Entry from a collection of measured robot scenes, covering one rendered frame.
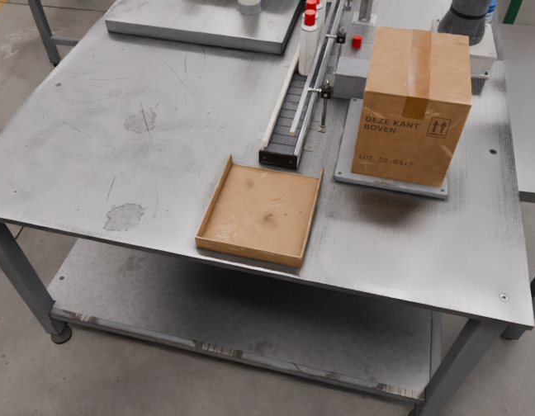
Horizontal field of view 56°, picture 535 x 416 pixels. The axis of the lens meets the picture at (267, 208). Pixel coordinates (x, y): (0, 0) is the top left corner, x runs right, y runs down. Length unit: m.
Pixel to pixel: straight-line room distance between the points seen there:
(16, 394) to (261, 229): 1.23
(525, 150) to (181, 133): 1.01
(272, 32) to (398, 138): 0.77
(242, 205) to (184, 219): 0.15
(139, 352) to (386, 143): 1.26
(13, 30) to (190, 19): 2.26
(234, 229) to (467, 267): 0.56
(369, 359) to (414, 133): 0.83
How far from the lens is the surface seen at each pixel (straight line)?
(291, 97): 1.56
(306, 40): 1.59
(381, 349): 1.80
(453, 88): 1.26
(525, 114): 1.77
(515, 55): 2.04
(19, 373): 2.17
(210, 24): 1.94
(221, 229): 1.25
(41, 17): 3.39
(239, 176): 1.37
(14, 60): 3.73
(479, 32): 1.87
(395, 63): 1.31
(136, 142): 1.53
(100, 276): 2.00
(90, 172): 1.47
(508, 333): 2.17
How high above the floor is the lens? 1.81
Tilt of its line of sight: 49 degrees down
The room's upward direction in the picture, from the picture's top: straight up
